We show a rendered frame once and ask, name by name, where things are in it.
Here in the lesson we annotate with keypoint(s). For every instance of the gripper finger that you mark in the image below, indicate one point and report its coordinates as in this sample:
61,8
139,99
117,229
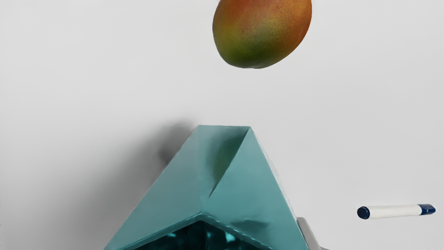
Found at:
309,236

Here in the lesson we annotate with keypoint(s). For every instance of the teal faceted mug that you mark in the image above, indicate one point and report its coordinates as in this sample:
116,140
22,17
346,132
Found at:
215,194

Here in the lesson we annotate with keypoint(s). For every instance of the white marker with blue cap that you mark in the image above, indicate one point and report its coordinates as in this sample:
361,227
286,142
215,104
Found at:
393,211

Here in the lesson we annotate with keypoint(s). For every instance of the red green mango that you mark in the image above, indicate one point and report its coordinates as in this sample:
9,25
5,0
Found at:
260,31

